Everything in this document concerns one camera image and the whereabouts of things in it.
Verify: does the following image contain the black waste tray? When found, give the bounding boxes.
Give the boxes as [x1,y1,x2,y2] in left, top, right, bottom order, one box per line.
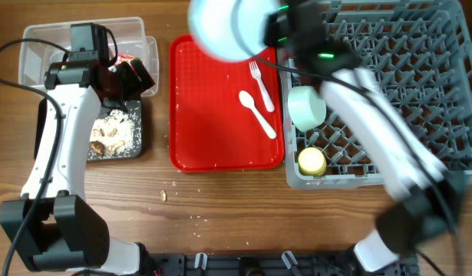
[34,97,144,163]

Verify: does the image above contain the white plastic fork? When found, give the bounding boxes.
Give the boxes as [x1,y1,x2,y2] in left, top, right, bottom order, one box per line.
[249,61,275,112]

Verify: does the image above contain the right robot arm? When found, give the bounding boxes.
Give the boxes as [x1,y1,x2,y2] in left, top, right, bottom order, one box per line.
[263,1,468,275]

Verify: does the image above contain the rice and food scraps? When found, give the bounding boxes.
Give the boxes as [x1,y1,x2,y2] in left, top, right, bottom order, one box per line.
[89,110,135,157]

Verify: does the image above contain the grey dishwasher rack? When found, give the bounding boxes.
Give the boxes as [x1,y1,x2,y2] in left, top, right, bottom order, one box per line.
[283,1,472,189]

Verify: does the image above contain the clear plastic bin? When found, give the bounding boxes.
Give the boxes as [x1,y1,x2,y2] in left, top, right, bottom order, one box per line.
[18,17,160,97]

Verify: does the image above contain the green bowl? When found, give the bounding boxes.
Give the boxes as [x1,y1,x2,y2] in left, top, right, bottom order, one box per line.
[288,86,327,132]

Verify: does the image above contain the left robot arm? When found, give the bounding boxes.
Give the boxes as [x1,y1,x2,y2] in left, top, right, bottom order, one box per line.
[0,23,158,275]

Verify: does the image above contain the yellow plastic cup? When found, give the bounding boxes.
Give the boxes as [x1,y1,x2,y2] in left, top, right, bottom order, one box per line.
[297,147,327,176]

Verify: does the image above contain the red serving tray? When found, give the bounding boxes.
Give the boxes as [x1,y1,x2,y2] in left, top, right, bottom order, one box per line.
[169,34,285,173]

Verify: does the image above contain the white plastic spoon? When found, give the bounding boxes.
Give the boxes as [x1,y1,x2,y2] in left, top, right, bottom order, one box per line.
[239,90,277,140]

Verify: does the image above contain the red snack wrapper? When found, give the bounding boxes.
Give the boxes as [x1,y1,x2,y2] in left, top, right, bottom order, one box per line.
[108,54,142,73]

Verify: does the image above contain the light blue plate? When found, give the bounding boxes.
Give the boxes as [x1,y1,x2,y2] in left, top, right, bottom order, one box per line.
[187,0,279,62]

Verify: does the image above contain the food crumb on table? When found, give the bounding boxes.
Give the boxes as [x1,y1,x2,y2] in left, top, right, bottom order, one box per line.
[160,190,167,202]

